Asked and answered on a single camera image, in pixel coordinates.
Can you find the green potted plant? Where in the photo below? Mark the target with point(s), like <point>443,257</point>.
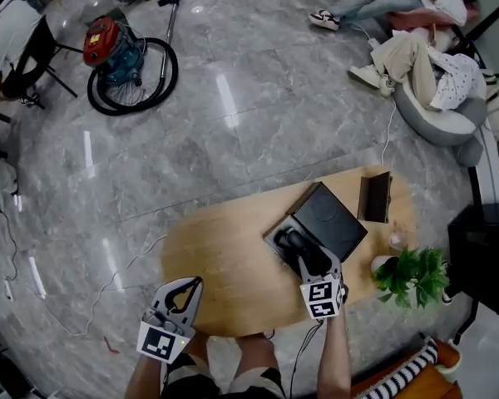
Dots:
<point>411,277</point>

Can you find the pink sofa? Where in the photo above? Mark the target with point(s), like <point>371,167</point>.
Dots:
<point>411,19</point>

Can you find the person's right forearm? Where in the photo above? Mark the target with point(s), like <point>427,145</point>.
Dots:
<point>334,356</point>

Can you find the person's right leg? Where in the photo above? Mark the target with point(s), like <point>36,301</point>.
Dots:
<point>255,353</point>

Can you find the striped blanket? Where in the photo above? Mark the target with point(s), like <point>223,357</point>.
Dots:
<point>403,376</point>

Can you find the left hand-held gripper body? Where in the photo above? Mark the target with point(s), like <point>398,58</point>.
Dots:
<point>162,339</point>

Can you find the red and teal vacuum cleaner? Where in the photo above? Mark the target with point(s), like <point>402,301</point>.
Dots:
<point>104,44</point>

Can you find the person's left forearm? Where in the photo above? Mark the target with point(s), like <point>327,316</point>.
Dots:
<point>143,380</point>

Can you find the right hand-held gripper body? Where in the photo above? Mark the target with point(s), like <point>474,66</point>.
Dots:
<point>322,299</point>

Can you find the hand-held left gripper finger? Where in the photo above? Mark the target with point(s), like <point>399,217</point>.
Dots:
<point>161,299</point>
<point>194,306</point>

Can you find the person's left leg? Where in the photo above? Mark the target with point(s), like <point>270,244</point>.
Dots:
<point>199,347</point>

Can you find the person's leg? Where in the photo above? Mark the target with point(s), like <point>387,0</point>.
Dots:
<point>255,353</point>
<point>199,347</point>

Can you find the clear glass cup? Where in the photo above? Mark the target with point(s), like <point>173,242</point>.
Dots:
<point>399,241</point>

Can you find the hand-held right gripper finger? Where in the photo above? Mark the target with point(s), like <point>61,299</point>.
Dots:
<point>299,264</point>
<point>322,264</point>

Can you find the brown desk organizer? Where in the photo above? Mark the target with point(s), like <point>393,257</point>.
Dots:
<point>374,198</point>

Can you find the oval wooden coffee table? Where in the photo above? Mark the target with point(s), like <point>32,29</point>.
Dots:
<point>233,272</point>

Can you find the black chair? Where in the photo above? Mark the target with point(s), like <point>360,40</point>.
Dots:
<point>37,56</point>

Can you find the black storage box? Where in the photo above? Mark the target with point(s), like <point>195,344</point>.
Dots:
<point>332,218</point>

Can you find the grey beanbag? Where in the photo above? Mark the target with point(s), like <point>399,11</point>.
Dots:
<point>441,127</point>

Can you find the grey round cushion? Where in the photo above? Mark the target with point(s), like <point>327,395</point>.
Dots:
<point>469,153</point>

